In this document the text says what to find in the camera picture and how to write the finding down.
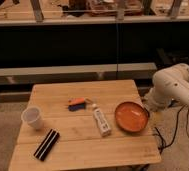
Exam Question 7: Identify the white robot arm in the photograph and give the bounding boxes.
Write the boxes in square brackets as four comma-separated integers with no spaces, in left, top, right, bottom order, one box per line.
[144,63,189,111]

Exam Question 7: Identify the wooden folding table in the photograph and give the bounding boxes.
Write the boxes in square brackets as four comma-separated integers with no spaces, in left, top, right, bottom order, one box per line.
[9,80,161,171]

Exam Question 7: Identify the white bottle with label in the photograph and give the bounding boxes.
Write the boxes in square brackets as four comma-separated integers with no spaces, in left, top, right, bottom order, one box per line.
[92,103,111,137]

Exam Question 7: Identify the black cable on floor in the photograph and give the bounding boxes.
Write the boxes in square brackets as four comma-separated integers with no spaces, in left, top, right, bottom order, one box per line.
[153,105,189,171]

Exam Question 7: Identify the black striped rectangular block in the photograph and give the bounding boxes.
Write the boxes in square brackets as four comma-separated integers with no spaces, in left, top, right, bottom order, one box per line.
[34,129,60,161]

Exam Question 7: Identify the metal shelf rail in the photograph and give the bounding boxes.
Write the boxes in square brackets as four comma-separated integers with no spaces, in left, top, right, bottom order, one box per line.
[0,62,157,85]

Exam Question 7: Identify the orange and blue toy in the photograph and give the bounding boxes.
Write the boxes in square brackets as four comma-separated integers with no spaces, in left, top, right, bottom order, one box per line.
[68,98,92,112]

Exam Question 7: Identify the translucent white plastic cup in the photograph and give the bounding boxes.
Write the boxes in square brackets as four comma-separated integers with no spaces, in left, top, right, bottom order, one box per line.
[21,106,43,130]

